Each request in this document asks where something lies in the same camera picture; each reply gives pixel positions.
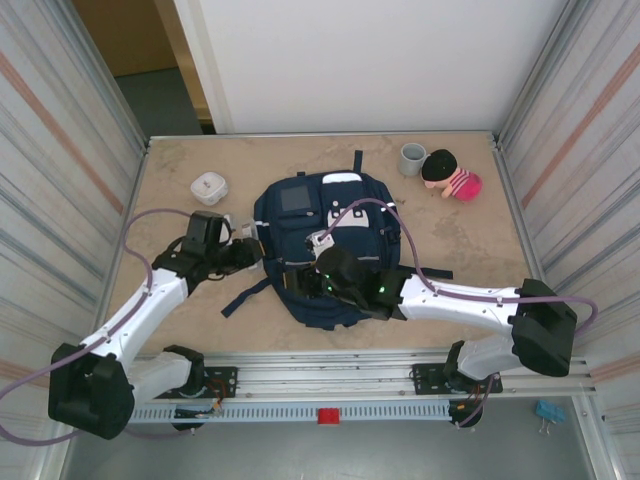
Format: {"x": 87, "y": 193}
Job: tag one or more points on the red block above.
{"x": 328, "y": 416}

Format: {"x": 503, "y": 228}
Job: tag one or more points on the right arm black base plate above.
{"x": 425, "y": 377}

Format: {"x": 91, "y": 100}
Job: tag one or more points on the small white printed packet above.
{"x": 248, "y": 230}

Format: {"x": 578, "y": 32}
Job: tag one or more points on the aluminium mounting rail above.
{"x": 325, "y": 372}

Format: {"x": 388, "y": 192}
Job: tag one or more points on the blue binder clip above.
{"x": 549, "y": 412}

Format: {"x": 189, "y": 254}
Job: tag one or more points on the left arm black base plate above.
{"x": 222, "y": 382}

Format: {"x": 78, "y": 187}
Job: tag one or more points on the brown wooden door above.
{"x": 125, "y": 30}

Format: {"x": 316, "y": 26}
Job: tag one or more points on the grey cup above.
{"x": 412, "y": 160}

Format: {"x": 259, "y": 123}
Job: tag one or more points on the navy blue backpack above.
{"x": 300, "y": 235}

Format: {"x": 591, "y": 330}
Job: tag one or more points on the small white container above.
{"x": 207, "y": 187}

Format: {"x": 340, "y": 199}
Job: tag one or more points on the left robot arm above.
{"x": 140, "y": 315}

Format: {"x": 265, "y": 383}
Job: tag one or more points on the pink plush doll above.
{"x": 460, "y": 182}

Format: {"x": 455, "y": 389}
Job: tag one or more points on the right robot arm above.
{"x": 460, "y": 305}

